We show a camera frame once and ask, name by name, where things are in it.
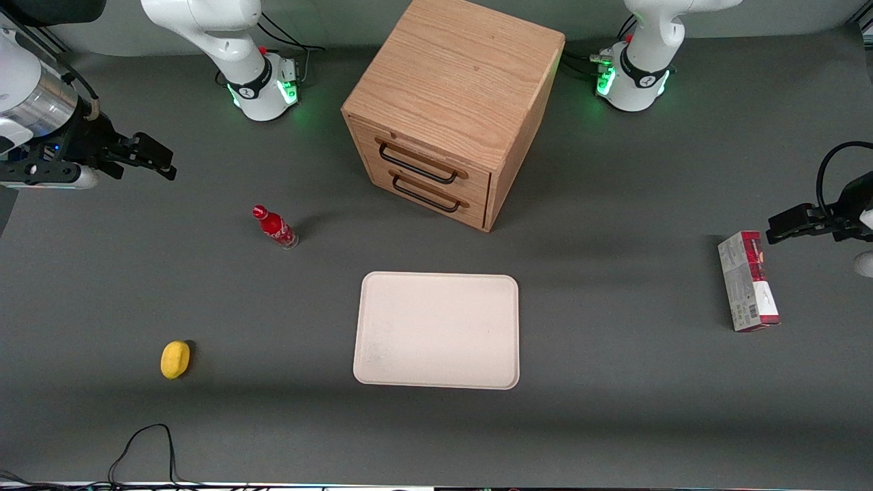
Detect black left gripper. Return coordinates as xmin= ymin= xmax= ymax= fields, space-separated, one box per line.
xmin=767 ymin=170 xmax=873 ymax=246

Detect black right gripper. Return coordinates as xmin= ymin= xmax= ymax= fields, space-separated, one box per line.
xmin=0 ymin=113 xmax=177 ymax=185

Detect black metal drawer handle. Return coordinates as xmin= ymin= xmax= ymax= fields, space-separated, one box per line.
xmin=391 ymin=175 xmax=462 ymax=213
xmin=377 ymin=142 xmax=460 ymax=185

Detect wooden drawer with black handle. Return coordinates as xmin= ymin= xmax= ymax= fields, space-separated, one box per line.
xmin=363 ymin=161 xmax=490 ymax=230
xmin=349 ymin=117 xmax=493 ymax=203

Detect wooden drawer cabinet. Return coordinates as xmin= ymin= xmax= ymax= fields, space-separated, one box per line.
xmin=341 ymin=0 xmax=565 ymax=233

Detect grey and red carton box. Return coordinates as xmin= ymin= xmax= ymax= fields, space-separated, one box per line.
xmin=717 ymin=230 xmax=781 ymax=333

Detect red soda bottle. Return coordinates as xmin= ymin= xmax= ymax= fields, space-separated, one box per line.
xmin=252 ymin=205 xmax=299 ymax=250

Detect yellow lemon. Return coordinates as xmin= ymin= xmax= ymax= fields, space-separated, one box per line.
xmin=160 ymin=340 xmax=192 ymax=380

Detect cream plastic tray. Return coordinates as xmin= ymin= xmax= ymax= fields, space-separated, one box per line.
xmin=353 ymin=271 xmax=520 ymax=390

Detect black left arm wrist cable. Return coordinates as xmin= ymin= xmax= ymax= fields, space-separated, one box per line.
xmin=816 ymin=140 xmax=873 ymax=213

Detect black arm wrist cable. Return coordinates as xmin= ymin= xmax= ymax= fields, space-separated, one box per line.
xmin=38 ymin=53 xmax=102 ymax=122
xmin=816 ymin=140 xmax=873 ymax=213

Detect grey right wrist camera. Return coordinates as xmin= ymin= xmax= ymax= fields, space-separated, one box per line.
xmin=0 ymin=164 xmax=100 ymax=191

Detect black right arm wrist cable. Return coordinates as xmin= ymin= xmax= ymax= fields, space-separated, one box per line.
xmin=38 ymin=53 xmax=102 ymax=122

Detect black right arm base cables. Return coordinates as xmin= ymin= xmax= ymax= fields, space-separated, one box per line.
xmin=256 ymin=12 xmax=327 ymax=88

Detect black arm base cables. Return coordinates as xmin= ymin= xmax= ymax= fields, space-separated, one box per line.
xmin=256 ymin=12 xmax=327 ymax=88
xmin=563 ymin=15 xmax=636 ymax=77

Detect thin black table cable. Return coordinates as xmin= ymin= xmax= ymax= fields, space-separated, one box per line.
xmin=108 ymin=423 xmax=205 ymax=489

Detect black left arm base cables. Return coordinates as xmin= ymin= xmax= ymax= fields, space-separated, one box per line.
xmin=563 ymin=15 xmax=636 ymax=77

